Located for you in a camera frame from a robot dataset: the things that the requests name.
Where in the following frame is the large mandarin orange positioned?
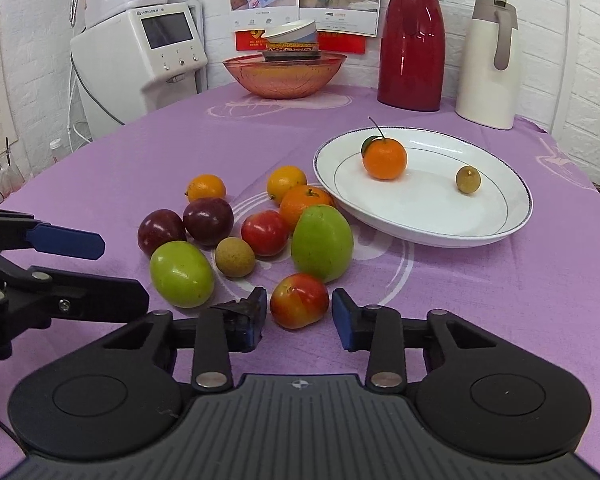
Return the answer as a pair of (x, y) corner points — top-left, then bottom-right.
(279, 184), (334, 231)

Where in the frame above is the small orange back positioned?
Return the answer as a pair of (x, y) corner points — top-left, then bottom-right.
(266, 166), (306, 206)

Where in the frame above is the dark red plum front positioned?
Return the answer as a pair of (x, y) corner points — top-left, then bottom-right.
(137, 209), (186, 258)

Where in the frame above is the white thermos jug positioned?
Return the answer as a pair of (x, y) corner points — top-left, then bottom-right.
(455, 0), (521, 130)

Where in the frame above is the round green apple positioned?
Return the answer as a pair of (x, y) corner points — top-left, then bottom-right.
(149, 240), (214, 309)

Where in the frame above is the red yellow small apple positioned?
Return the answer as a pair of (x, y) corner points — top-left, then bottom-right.
(270, 273), (329, 330)

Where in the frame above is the white bowl on stack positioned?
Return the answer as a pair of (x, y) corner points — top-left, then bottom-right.
(262, 20), (317, 44)

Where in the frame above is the white porcelain plate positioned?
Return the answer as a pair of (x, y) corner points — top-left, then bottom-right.
(313, 127), (533, 248)

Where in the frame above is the longan fruit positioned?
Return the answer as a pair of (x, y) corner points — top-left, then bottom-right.
(214, 237), (256, 278)
(455, 166), (481, 195)

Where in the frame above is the purple tablecloth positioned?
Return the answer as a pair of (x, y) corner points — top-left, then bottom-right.
(6, 84), (600, 471)

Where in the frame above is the white water dispenser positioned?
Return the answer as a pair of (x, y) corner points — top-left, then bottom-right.
(70, 2), (208, 139)

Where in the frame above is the pear-shaped green fruit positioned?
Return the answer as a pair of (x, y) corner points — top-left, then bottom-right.
(291, 205), (353, 283)

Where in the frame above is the red thermos jug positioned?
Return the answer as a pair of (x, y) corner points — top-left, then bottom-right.
(377, 0), (445, 112)

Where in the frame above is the dark red plum back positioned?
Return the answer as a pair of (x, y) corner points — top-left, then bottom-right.
(183, 197), (234, 247)

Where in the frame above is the orange glass bowl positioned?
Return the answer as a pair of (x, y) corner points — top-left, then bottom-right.
(223, 52), (347, 100)

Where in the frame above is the orange with green leaf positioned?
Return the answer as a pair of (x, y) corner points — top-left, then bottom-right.
(361, 117), (408, 181)

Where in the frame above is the dark red plum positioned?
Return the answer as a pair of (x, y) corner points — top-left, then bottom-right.
(137, 209), (186, 258)
(183, 197), (234, 247)

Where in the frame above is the red paper sign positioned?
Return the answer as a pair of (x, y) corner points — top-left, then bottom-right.
(235, 29), (367, 55)

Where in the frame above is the small orange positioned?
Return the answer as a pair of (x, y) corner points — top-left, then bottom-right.
(266, 166), (306, 206)
(185, 174), (226, 203)

